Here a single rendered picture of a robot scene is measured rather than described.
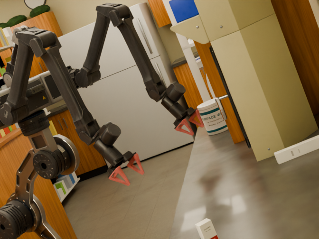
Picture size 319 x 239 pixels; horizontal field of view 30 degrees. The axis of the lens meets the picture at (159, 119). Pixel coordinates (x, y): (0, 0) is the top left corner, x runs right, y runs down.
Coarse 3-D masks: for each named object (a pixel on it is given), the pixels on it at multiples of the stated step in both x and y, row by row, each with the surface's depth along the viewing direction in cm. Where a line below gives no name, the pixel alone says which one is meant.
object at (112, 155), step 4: (108, 148) 221; (112, 148) 222; (116, 148) 224; (104, 152) 221; (108, 152) 221; (112, 152) 221; (116, 152) 222; (120, 152) 223; (128, 152) 224; (104, 156) 222; (108, 156) 221; (112, 156) 221; (116, 156) 221; (120, 156) 220; (108, 160) 222; (112, 160) 221; (116, 160) 218; (120, 160) 220; (112, 164) 218; (120, 164) 222; (108, 168) 220; (108, 172) 221
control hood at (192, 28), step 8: (176, 24) 220; (184, 24) 210; (192, 24) 210; (200, 24) 209; (176, 32) 211; (184, 32) 211; (192, 32) 210; (200, 32) 210; (200, 40) 210; (208, 40) 210
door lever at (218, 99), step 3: (222, 96) 219; (225, 96) 218; (216, 99) 219; (219, 99) 219; (219, 102) 219; (219, 105) 219; (222, 105) 219; (219, 108) 220; (222, 108) 219; (222, 111) 220; (222, 114) 220; (225, 114) 220; (225, 117) 220
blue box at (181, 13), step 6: (174, 0) 229; (180, 0) 229; (186, 0) 229; (192, 0) 228; (174, 6) 230; (180, 6) 229; (186, 6) 229; (192, 6) 229; (174, 12) 230; (180, 12) 230; (186, 12) 230; (192, 12) 229; (180, 18) 230; (186, 18) 230
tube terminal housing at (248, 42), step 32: (224, 0) 206; (256, 0) 214; (224, 32) 209; (256, 32) 213; (224, 64) 211; (256, 64) 211; (288, 64) 220; (256, 96) 212; (288, 96) 219; (256, 128) 215; (288, 128) 217
